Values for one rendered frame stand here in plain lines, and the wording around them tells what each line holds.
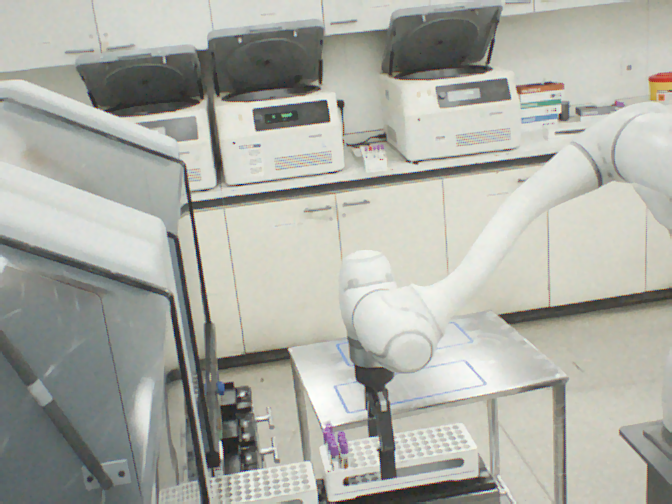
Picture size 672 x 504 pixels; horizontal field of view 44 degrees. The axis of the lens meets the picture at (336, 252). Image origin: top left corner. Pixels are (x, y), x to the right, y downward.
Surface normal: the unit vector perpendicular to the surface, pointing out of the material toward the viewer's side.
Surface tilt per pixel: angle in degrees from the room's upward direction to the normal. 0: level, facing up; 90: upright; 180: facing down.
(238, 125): 59
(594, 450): 0
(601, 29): 90
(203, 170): 90
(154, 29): 90
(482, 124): 90
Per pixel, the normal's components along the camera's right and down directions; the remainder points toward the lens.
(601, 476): -0.10, -0.94
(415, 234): 0.15, 0.30
